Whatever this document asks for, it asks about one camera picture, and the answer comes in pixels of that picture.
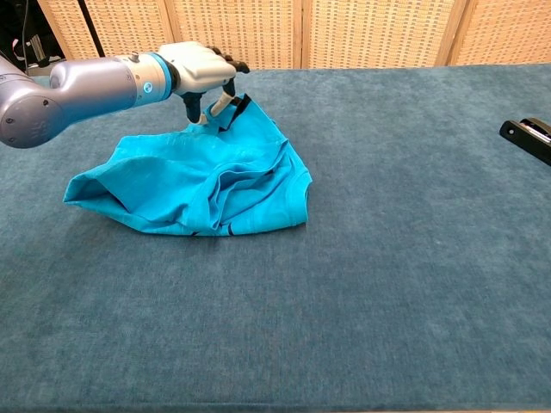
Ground black tripod stand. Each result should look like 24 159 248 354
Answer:
76 0 107 58

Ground wicker folding screen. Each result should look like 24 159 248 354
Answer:
36 0 551 72

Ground dark blue table cover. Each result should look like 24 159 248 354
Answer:
0 63 551 413

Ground black stapler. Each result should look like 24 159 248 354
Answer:
498 116 551 168

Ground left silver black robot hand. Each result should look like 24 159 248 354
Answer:
157 41 251 126

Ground bright blue printed T-shirt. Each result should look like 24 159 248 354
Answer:
62 92 313 239

